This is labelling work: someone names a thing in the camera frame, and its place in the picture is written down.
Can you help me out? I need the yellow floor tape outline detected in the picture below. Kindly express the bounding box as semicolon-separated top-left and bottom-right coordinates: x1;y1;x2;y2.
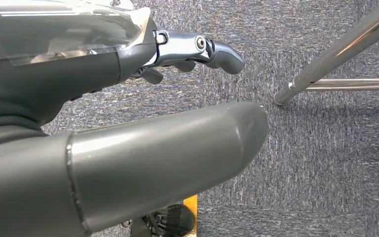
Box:
183;195;199;237

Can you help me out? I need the black robot foot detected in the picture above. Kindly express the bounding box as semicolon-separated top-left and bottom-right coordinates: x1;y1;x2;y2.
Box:
121;204;197;237

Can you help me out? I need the silver metal workbench frame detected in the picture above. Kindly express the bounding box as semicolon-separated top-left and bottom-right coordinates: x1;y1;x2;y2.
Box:
273;0;379;106

